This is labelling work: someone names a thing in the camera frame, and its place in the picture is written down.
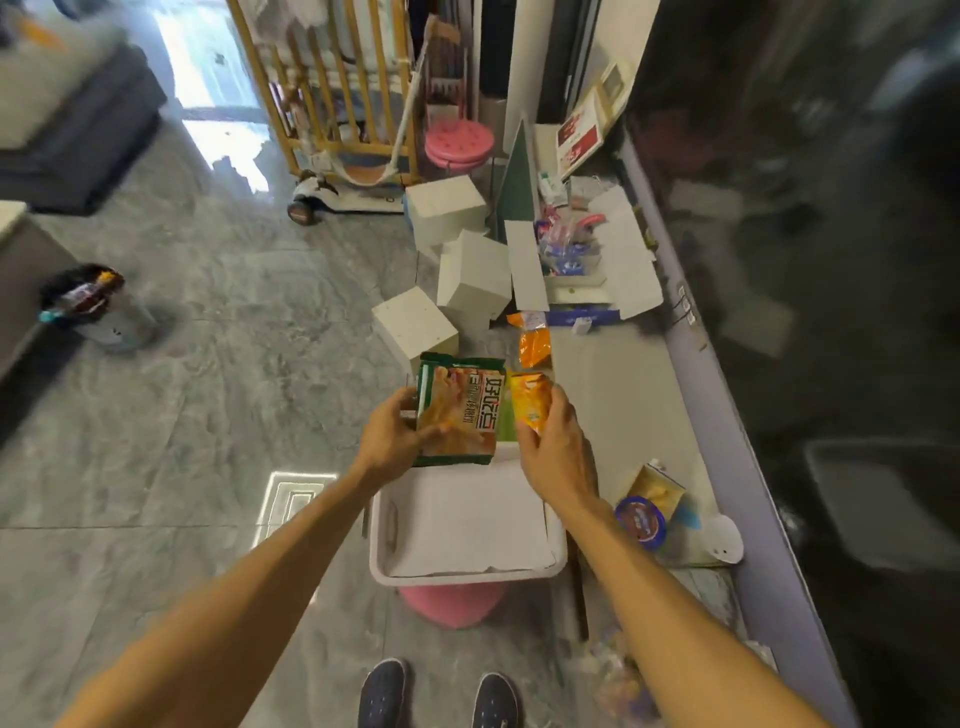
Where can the small wooden chair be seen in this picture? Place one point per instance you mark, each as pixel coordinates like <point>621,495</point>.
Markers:
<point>446,67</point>

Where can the pale picture frame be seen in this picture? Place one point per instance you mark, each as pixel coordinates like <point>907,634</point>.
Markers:
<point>616,86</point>

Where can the wall power outlet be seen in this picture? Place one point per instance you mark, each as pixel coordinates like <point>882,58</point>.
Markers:
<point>691,315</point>

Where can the blue round tub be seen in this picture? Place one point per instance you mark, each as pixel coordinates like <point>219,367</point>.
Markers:
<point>641,525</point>

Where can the small white bottle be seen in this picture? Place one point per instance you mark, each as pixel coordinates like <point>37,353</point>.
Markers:
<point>553,189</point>

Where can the black television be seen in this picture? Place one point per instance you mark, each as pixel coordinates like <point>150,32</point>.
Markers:
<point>825,300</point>

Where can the person's right shoe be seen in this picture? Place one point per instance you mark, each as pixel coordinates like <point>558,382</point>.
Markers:
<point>495,701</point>

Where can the grey television cabinet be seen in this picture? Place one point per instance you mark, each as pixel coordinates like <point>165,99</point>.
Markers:
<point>622,405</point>

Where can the pink round stool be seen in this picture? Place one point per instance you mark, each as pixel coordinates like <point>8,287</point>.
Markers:
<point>454,604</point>
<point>459,142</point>

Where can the green board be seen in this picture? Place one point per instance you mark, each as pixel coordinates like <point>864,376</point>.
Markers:
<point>517,187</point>

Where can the person's left forearm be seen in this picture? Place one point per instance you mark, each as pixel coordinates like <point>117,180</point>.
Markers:
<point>225,615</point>

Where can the person's shoe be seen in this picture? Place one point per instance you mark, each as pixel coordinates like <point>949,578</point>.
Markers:
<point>495,701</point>
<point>382,694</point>

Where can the white tower air conditioner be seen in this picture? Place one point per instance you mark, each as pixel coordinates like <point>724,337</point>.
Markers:
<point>517,67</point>

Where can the red picture frame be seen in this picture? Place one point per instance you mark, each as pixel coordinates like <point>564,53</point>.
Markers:
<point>579,135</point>

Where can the person's right forearm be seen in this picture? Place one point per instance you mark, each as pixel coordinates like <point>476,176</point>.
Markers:
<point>690,637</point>

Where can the open white cardboard box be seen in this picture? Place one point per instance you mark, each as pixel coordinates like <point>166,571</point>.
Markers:
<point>630,255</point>

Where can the white storage basket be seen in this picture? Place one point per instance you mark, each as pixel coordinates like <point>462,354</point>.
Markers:
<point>382,540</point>

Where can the white kick scooter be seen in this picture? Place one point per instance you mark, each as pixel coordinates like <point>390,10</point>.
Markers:
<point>352,199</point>

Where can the orange snack bag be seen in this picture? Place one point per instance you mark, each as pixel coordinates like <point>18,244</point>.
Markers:
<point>534,345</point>

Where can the green-edged biscuit snack box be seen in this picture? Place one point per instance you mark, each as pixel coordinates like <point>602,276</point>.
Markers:
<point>465,405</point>

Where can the pile of colourful packets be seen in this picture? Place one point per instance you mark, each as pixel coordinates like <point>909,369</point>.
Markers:
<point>566,244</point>

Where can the white grey coffee table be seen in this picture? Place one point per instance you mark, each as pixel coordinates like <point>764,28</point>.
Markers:
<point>30,277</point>

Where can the person's right hand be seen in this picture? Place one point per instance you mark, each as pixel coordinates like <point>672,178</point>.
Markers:
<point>562,465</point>

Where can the wooden crib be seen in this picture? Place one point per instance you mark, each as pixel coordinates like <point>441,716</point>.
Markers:
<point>259,75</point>

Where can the white lidded cup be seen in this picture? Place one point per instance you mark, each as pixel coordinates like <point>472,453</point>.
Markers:
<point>724,540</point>

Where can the person's left shoe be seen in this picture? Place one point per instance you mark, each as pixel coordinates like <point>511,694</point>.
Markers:
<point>382,694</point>

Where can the tan paper box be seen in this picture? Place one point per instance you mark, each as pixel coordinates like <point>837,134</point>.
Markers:
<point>658,487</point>

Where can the clear plastic bag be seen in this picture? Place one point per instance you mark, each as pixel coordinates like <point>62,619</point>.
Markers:
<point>622,682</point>

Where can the person's left hand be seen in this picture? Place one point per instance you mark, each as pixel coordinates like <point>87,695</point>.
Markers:
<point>390,450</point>

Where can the dark grey sofa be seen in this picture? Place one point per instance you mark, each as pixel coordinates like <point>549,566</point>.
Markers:
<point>90,135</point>

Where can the small orange snack packet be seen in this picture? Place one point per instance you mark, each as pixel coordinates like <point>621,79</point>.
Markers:
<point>531,401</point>

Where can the grey waste bin black liner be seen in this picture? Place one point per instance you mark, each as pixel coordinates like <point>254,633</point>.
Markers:
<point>120,322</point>

